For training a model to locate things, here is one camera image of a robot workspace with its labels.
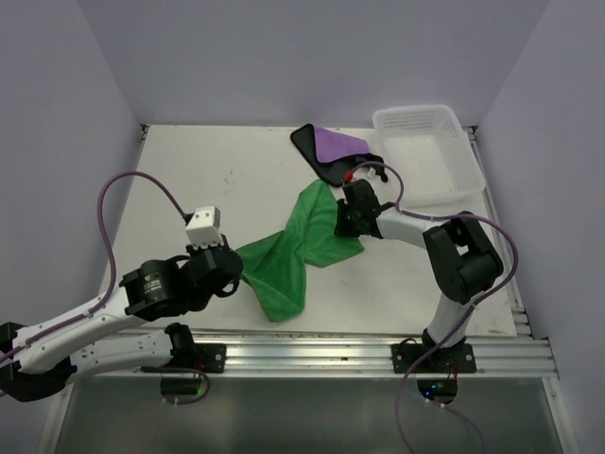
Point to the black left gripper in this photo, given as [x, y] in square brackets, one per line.
[195, 251]

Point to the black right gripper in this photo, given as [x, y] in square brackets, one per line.
[341, 229]

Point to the black and purple towel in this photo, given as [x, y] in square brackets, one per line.
[331, 154]

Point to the green microfiber towel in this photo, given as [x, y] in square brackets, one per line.
[275, 266]

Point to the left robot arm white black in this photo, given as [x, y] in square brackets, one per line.
[38, 361]

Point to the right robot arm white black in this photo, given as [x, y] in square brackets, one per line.
[464, 262]

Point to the white plastic basket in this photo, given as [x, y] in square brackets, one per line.
[432, 153]

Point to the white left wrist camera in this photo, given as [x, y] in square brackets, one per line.
[203, 228]

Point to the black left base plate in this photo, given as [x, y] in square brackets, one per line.
[210, 358]

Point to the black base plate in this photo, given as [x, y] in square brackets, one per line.
[446, 361]
[210, 358]

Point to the aluminium mounting rail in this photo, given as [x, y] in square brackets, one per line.
[281, 355]

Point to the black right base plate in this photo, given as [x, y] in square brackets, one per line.
[446, 361]

